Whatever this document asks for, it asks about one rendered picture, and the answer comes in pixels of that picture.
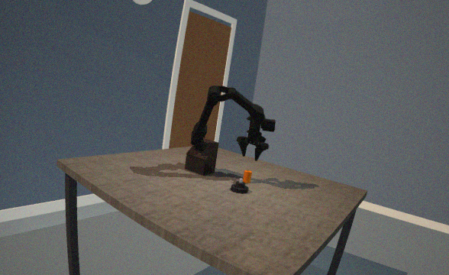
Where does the orange knob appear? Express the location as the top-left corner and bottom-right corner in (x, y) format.
(243, 170), (252, 183)

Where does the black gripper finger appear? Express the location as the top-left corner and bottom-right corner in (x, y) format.
(255, 148), (265, 161)
(238, 142), (248, 157)

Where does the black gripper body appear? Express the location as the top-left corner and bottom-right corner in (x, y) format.
(237, 129), (268, 150)

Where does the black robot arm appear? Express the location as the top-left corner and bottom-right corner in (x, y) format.
(191, 86), (276, 153)

